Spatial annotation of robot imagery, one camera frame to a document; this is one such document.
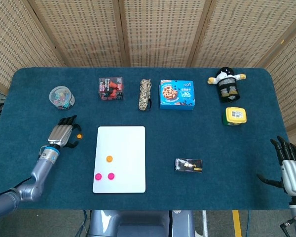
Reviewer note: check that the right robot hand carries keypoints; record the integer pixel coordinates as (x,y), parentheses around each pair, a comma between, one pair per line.
(293,172)

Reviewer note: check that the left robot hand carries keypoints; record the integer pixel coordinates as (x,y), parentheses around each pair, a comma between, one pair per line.
(60,134)

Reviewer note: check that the yellow round magnet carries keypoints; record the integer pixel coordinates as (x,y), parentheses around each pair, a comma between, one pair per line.
(109,158)
(79,136)

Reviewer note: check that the pink round magnet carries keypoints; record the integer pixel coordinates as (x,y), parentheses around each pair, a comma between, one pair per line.
(98,176)
(111,176)

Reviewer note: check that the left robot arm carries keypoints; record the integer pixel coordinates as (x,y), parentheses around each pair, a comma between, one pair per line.
(42,168)

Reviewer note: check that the white magnetic board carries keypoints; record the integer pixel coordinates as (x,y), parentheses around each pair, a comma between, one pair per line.
(128,148)

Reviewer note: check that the clear jar of binder clips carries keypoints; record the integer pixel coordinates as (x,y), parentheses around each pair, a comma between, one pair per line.
(61,98)

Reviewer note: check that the clear box of red-black clips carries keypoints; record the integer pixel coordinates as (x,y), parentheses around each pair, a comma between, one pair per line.
(111,89)

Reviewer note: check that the green box with yellow lid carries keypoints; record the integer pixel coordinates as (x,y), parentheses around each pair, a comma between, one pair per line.
(234,116)

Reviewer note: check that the black mesh pen holder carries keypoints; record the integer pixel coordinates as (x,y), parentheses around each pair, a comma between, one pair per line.
(229,98)

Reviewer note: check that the white table leg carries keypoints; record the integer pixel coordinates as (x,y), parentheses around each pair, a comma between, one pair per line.
(205,222)

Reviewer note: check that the blue felt table cover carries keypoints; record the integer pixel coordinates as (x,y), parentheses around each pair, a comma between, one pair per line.
(162,138)

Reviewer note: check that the black ink stick box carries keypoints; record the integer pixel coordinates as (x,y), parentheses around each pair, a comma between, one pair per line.
(188,165)

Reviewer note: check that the grey robot torso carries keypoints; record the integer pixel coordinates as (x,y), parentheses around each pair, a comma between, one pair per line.
(138,222)

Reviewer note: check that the penguin plush toy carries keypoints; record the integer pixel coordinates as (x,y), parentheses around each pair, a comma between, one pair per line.
(224,72)

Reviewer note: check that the blue cookie box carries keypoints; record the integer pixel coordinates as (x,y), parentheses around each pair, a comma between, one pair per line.
(176,95)

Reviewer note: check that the woven folding screen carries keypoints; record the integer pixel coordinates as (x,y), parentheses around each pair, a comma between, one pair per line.
(162,32)

